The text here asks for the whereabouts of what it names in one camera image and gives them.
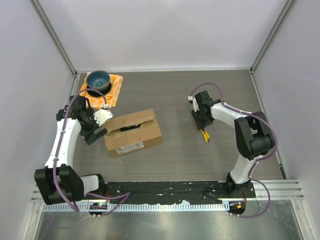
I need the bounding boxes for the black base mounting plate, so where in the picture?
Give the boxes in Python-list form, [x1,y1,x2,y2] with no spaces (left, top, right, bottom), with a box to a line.
[93,181,256,205]

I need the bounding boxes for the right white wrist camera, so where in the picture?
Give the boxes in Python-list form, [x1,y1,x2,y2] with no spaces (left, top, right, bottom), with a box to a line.
[187,95,199,112]

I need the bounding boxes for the aluminium frame rail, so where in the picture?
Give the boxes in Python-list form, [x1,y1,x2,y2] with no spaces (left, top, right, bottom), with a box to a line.
[31,179,306,202]

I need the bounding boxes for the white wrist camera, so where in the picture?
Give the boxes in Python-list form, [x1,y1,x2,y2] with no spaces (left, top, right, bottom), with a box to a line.
[187,95,199,112]
[93,103,114,127]

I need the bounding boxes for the brown cardboard express box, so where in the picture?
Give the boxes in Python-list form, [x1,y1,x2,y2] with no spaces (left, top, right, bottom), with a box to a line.
[103,108,163,158]

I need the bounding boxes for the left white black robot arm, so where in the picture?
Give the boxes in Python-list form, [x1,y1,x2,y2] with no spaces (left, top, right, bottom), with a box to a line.
[34,95,113,205]

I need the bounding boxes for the black round coaster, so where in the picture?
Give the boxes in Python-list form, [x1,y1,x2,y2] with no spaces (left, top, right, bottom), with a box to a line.
[86,83,113,97]

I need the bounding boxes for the purple cable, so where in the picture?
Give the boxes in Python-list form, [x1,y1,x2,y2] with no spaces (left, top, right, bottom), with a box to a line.
[189,82,279,218]
[52,88,131,218]

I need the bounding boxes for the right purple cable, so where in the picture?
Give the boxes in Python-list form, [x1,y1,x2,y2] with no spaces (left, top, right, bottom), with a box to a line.
[189,82,279,218]

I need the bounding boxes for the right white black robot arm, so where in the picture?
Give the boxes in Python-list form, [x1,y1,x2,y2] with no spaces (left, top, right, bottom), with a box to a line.
[187,91,276,198]

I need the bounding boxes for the orange checkered cloth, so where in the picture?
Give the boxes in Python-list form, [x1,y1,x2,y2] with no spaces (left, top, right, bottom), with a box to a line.
[80,74,123,109]

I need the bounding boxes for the blue ceramic bowl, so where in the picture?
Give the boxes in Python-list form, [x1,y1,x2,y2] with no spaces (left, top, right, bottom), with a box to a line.
[86,70,111,91]

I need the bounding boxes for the yellow utility knife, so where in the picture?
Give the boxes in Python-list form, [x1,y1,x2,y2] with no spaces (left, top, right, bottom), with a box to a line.
[200,129,211,143]

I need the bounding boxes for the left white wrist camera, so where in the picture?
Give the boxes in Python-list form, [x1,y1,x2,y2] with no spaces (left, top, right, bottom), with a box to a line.
[93,103,114,127]

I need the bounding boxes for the white slotted cable duct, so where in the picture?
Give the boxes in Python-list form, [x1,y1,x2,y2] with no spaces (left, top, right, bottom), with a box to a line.
[42,200,230,212]

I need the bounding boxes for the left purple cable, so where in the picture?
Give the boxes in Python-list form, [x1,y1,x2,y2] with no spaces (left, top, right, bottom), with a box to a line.
[52,88,131,218]

